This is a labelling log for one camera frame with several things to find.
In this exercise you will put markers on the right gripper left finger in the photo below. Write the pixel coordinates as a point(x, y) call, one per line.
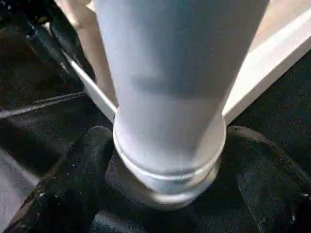
point(70, 184)

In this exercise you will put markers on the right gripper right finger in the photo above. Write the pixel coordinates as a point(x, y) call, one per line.
point(267, 184)

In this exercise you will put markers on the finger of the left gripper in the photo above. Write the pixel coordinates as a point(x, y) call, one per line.
point(70, 51)

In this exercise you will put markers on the white plastic table leg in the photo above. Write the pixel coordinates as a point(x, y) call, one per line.
point(170, 85)

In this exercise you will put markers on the black plastic cover mat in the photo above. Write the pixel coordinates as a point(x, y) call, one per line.
point(279, 109)

